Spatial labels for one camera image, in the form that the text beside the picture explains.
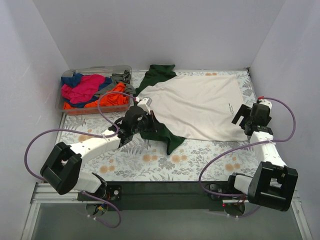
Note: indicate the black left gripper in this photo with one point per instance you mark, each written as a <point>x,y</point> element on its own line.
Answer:
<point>152,119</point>

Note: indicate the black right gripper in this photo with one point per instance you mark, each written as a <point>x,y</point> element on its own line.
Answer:
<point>244,113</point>

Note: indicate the white and green t-shirt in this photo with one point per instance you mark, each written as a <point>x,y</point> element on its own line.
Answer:
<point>196,107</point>

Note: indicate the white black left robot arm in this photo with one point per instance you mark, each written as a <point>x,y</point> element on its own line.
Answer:
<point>63,167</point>

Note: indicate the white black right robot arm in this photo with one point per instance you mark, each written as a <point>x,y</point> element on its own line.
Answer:
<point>273,184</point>

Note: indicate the orange t-shirt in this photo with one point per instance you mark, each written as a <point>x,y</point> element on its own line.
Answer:
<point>112,99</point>

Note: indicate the grey t-shirt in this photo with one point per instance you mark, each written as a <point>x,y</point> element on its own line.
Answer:
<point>110,83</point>

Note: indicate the clear plastic bin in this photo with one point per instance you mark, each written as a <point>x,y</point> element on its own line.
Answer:
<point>102,70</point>

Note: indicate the pink t-shirt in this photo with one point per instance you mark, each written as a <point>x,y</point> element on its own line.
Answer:
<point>81,88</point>

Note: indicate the navy blue t-shirt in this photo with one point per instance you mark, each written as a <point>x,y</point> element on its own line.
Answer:
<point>79,90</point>

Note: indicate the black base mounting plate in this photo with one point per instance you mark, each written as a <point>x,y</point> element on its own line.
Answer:
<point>172,195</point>

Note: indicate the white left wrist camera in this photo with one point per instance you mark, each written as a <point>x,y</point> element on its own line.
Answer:
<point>145,103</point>

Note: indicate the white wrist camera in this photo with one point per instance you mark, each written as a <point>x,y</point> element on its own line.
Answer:
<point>145,103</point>
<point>262,100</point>

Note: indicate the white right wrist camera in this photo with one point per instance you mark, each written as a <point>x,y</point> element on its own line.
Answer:
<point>262,100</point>

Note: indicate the aluminium frame rail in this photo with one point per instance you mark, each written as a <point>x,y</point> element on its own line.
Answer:
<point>45,193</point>

